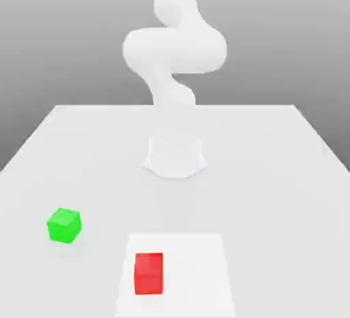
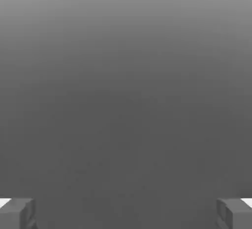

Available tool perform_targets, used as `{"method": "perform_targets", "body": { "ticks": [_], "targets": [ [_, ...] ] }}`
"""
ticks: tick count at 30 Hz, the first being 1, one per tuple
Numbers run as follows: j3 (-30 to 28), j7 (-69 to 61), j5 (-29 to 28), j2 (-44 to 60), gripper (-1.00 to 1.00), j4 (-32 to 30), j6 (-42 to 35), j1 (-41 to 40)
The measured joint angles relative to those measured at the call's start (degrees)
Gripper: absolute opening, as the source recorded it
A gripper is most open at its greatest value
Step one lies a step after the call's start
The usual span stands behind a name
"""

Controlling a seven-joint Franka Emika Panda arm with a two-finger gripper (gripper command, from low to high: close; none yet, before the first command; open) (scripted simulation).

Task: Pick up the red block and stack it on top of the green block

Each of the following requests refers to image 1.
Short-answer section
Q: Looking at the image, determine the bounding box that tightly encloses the small red cube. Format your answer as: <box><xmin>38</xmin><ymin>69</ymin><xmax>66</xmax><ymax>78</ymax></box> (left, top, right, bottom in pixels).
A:
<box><xmin>133</xmin><ymin>252</ymin><xmax>164</xmax><ymax>296</ymax></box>

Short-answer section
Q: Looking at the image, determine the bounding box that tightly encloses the small green cube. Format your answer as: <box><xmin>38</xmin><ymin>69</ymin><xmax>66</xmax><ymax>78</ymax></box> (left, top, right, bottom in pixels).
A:
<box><xmin>46</xmin><ymin>207</ymin><xmax>83</xmax><ymax>244</ymax></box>

